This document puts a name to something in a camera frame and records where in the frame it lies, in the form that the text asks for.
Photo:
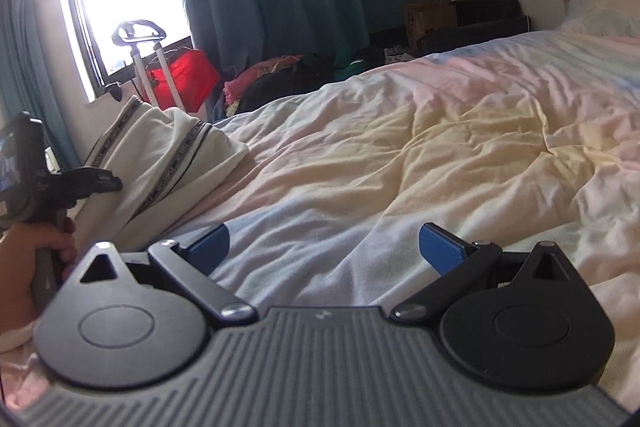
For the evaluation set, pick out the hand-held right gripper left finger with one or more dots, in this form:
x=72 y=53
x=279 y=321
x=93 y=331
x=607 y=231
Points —
x=212 y=243

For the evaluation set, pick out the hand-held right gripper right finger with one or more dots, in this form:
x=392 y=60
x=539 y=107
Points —
x=440 y=248

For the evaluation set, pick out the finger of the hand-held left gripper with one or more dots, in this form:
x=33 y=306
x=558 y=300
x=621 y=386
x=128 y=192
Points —
x=92 y=182

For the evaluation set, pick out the cream white knit garment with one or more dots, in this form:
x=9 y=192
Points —
x=150 y=147

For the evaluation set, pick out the black clothes pile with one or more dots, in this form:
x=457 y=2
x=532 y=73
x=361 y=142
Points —
x=280 y=87

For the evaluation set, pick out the pink clothes pile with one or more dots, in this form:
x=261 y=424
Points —
x=250 y=77

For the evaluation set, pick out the person's left hand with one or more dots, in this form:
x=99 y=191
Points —
x=17 y=272

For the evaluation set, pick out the pastel rainbow bed blanket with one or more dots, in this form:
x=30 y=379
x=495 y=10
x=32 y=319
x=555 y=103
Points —
x=400 y=147

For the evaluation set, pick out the narrow teal curtain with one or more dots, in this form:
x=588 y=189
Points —
x=25 y=57

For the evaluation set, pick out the red bag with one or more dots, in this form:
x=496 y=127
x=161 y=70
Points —
x=192 y=74

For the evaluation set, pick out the green cloth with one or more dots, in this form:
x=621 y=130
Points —
x=350 y=67

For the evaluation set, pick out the brown cardboard box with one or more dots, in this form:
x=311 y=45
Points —
x=430 y=19

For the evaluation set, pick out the black sofa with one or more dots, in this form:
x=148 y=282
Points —
x=485 y=19

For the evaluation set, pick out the pale pillow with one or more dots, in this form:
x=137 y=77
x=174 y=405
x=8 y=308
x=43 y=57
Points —
x=605 y=9

